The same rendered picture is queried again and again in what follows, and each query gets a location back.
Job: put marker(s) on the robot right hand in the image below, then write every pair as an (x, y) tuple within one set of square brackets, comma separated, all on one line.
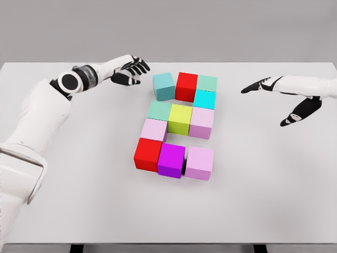
[(297, 85)]

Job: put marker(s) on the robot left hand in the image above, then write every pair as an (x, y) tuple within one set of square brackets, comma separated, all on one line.
[(123, 64)]

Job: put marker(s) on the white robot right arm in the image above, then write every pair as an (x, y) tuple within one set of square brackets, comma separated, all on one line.
[(330, 88)]

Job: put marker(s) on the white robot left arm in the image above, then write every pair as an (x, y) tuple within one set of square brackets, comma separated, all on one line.
[(39, 110)]

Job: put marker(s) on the teal blue block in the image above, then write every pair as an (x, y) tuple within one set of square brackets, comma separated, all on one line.
[(163, 87)]

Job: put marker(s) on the mint green block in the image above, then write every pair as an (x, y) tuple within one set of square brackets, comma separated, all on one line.
[(208, 83), (159, 110)]

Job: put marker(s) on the red block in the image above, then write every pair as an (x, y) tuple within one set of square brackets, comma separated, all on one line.
[(147, 154), (186, 87)]

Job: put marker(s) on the pink block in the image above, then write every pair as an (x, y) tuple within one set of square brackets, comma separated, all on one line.
[(154, 129), (198, 163), (201, 122)]

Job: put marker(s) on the yellow-green block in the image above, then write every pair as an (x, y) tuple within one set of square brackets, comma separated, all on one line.
[(179, 120)]

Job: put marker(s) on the cyan block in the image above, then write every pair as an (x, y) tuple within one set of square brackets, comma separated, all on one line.
[(204, 99)]

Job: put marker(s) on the magenta block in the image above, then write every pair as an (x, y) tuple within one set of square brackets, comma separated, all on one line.
[(171, 160)]

